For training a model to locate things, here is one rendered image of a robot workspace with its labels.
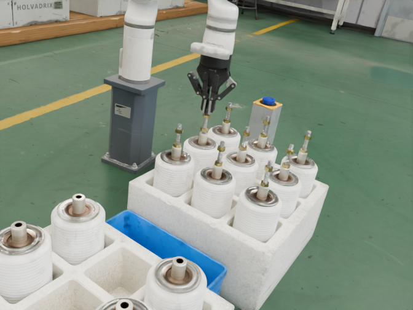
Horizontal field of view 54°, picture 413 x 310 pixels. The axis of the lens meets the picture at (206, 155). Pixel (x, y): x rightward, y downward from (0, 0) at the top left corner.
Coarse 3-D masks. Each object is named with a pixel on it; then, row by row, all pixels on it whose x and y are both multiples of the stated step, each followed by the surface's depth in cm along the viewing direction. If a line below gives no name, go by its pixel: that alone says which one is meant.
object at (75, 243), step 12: (60, 228) 72; (72, 228) 71; (84, 228) 72; (96, 228) 74; (60, 240) 73; (72, 240) 72; (84, 240) 73; (96, 240) 75; (60, 252) 74; (72, 252) 73; (84, 252) 74; (96, 252) 76; (72, 264) 75
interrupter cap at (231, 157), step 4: (232, 152) 105; (236, 152) 106; (228, 156) 103; (232, 156) 103; (236, 156) 104; (248, 156) 105; (228, 160) 101; (232, 160) 101; (236, 160) 102; (248, 160) 103; (252, 160) 103; (236, 164) 100; (240, 164) 100; (244, 164) 100; (248, 164) 101; (252, 164) 101
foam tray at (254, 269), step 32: (128, 192) 101; (160, 192) 97; (192, 192) 99; (320, 192) 109; (160, 224) 98; (192, 224) 92; (224, 224) 90; (288, 224) 93; (224, 256) 90; (256, 256) 85; (288, 256) 100; (224, 288) 93; (256, 288) 87
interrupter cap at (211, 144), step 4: (196, 136) 111; (188, 140) 108; (192, 140) 108; (196, 140) 109; (208, 140) 110; (212, 140) 110; (192, 144) 106; (196, 144) 107; (208, 144) 108; (212, 144) 108; (200, 148) 105; (204, 148) 105; (208, 148) 105; (212, 148) 106
